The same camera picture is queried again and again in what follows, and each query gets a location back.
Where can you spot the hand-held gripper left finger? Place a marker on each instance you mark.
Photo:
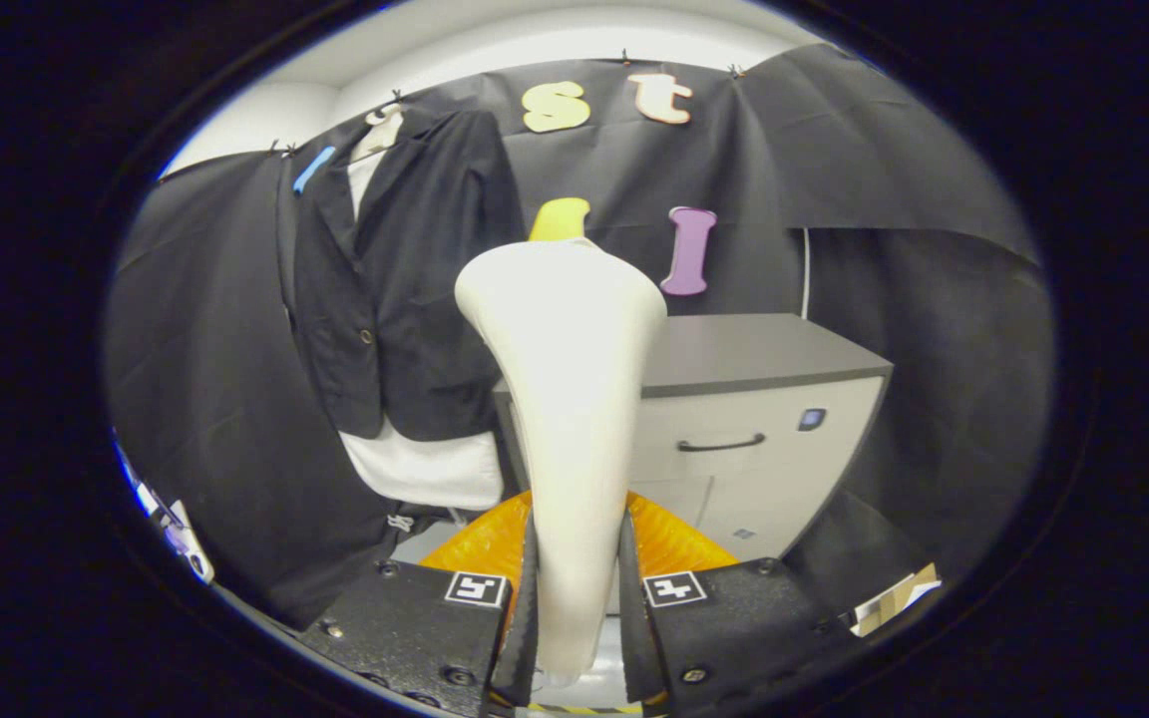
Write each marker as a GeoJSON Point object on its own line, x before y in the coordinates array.
{"type": "Point", "coordinates": [525, 638]}

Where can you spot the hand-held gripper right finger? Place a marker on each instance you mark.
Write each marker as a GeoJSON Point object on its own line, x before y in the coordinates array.
{"type": "Point", "coordinates": [634, 638]}

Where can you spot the white garment steamer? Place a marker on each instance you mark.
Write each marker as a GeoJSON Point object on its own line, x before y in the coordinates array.
{"type": "Point", "coordinates": [565, 399]}

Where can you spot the black suit jacket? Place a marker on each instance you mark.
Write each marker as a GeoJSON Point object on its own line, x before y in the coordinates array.
{"type": "Point", "coordinates": [425, 299]}

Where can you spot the beige cabinet with grey top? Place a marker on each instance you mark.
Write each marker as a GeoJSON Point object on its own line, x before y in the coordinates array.
{"type": "Point", "coordinates": [734, 479]}

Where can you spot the cardboard box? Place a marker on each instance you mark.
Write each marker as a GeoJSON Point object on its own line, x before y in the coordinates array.
{"type": "Point", "coordinates": [899, 598]}

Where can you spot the blue and white clutter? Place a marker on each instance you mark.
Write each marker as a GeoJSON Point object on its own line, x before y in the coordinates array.
{"type": "Point", "coordinates": [181, 529]}

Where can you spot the black backdrop cloth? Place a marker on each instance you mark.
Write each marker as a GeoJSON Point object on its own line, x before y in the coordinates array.
{"type": "Point", "coordinates": [884, 199]}

